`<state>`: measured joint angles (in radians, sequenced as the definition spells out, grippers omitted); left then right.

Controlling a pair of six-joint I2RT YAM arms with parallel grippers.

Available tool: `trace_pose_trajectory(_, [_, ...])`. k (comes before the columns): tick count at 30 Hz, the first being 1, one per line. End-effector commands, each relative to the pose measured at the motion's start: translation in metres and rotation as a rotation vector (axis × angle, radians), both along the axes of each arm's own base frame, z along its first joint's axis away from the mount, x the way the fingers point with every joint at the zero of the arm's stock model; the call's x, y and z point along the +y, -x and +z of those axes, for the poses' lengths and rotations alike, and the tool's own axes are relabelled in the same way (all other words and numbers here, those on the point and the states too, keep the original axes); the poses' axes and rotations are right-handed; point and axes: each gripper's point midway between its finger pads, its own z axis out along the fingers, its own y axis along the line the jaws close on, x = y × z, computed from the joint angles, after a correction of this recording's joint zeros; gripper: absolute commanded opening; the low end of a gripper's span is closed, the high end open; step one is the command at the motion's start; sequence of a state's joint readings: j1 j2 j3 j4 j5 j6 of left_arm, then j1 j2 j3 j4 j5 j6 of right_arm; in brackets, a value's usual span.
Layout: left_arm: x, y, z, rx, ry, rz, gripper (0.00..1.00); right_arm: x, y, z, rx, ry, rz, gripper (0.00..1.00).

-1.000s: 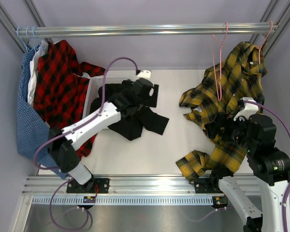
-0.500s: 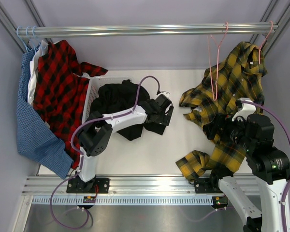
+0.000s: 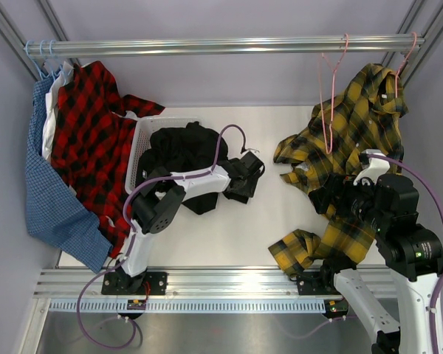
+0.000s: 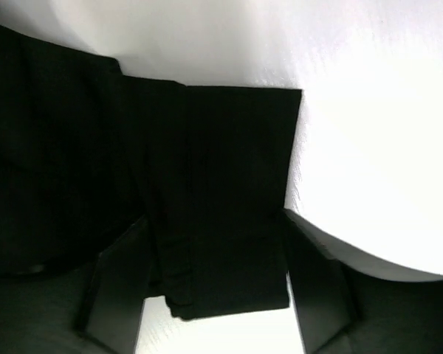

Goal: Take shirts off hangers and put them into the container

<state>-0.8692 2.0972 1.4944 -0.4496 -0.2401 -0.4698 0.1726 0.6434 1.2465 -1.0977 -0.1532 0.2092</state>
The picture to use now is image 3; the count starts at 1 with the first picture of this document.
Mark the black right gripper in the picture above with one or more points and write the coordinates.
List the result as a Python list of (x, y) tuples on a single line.
[(340, 185)]

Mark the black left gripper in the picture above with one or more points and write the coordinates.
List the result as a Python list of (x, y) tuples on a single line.
[(247, 191)]

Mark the yellow plaid shirt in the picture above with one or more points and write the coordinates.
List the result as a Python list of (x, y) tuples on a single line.
[(364, 116)]

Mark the pink wire hanger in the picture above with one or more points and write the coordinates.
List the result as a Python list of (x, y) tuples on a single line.
[(332, 96), (403, 63)]

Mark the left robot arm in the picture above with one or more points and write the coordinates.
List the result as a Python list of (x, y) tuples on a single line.
[(153, 205)]

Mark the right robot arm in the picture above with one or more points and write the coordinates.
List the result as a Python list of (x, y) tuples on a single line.
[(413, 254)]

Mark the red black plaid shirt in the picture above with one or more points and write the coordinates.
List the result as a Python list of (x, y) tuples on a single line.
[(92, 144)]

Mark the blue checked shirt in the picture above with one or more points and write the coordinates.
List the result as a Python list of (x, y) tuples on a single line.
[(53, 214)]

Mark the white shirt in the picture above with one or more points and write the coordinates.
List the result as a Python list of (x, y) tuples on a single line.
[(51, 100)]

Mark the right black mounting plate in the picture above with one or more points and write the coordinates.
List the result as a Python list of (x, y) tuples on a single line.
[(315, 283)]

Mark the black mounting plate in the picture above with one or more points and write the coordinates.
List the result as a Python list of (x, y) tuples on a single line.
[(149, 282), (315, 283)]

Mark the white plastic basket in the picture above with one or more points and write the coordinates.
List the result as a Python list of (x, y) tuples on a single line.
[(144, 128)]

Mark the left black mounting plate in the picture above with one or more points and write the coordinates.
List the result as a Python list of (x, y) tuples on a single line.
[(149, 282)]

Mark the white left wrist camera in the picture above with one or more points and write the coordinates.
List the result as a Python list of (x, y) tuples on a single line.
[(249, 150)]

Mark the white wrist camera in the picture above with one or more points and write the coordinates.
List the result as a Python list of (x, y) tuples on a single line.
[(249, 150), (373, 166)]

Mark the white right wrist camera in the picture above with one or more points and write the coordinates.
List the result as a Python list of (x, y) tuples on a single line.
[(373, 166)]

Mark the slotted white cable duct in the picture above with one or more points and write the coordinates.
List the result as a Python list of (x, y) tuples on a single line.
[(230, 306)]

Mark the aluminium hanging rail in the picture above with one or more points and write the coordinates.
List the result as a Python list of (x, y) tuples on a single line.
[(227, 46)]

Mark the right frame post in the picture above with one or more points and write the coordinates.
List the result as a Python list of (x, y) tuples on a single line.
[(425, 18)]

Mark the frame post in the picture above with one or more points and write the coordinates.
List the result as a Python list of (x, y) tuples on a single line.
[(15, 39), (425, 18)]

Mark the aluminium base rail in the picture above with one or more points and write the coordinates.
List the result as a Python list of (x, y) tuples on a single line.
[(200, 283)]

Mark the left frame post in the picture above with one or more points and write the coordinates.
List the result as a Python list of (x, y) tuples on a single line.
[(15, 39)]

